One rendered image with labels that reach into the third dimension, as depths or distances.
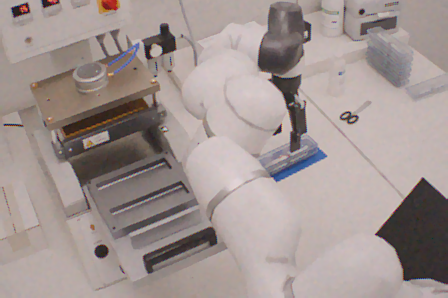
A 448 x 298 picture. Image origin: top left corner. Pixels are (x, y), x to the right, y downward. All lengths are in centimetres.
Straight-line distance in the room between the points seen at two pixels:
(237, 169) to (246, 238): 10
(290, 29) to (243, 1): 80
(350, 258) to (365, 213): 78
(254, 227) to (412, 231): 43
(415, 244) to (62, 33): 92
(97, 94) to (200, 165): 54
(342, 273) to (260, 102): 30
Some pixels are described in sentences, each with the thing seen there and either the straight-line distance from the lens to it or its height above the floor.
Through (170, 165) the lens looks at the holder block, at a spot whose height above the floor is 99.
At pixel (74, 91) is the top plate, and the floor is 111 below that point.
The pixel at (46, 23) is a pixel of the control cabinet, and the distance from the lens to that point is 141.
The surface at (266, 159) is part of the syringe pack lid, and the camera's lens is 158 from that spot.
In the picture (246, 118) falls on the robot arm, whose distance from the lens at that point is 89.
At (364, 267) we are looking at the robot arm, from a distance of 74.
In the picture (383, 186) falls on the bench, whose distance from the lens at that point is 160.
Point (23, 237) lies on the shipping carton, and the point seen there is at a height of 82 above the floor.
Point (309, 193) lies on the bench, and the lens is 156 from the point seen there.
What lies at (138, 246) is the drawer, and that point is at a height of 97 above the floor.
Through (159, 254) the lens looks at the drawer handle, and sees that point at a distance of 110.
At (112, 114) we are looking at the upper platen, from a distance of 135.
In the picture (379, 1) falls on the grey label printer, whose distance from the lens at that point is 205.
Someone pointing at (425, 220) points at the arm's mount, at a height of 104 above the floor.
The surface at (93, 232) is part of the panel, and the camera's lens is 134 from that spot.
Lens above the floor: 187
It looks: 39 degrees down
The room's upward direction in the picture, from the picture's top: 4 degrees counter-clockwise
